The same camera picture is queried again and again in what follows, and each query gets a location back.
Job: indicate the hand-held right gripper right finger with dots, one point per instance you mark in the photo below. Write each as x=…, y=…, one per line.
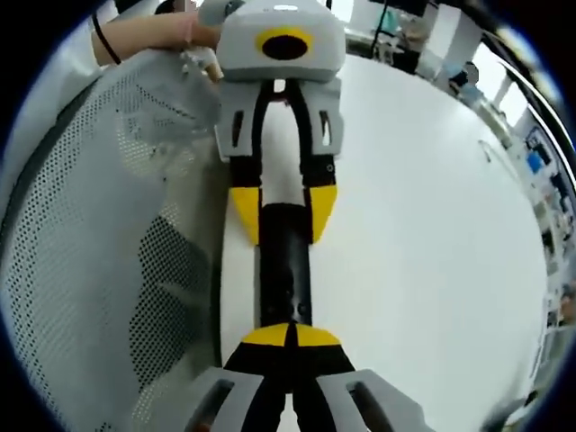
x=342, y=391

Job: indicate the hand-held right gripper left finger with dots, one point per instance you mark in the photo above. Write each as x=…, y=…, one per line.
x=243, y=391

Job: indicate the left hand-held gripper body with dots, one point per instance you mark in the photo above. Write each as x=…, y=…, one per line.
x=324, y=49

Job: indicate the black remote control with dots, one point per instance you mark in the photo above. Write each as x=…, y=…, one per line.
x=283, y=270

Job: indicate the person's left hand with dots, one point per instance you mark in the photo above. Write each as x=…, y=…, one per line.
x=166, y=31

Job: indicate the black hair band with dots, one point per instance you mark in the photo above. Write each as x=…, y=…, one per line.
x=104, y=42

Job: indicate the white mesh laundry bag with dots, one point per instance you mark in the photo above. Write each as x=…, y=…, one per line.
x=90, y=225

